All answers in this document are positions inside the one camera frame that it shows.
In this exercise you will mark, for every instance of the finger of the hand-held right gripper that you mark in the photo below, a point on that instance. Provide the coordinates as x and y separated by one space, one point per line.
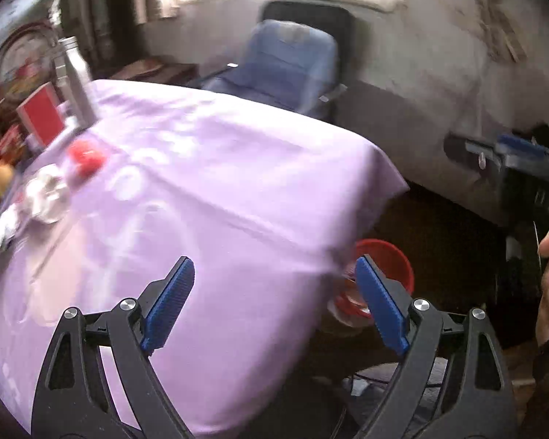
473 151
526 148

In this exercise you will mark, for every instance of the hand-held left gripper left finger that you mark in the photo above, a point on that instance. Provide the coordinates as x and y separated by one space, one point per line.
171 302

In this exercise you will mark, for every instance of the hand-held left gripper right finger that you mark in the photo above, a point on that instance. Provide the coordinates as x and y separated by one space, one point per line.
379 304

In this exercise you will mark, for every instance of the red plastic basket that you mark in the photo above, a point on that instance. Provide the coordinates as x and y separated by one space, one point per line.
393 260

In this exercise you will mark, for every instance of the purple printed tablecloth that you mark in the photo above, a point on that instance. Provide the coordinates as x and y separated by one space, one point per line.
219 201

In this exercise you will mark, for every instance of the red mesh net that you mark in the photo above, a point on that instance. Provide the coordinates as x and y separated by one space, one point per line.
87 158

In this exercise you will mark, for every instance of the yellow pear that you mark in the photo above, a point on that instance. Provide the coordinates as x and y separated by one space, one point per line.
3 179

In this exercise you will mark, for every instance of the blue cushioned chair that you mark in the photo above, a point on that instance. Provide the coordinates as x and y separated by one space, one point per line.
279 64

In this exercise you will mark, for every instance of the red snack packet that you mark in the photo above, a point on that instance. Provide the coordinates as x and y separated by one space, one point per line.
10 144

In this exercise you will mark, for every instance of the red and white box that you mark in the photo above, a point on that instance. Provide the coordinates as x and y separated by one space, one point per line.
41 116

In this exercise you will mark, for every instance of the steel bottle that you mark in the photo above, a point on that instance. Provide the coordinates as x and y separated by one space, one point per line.
75 82

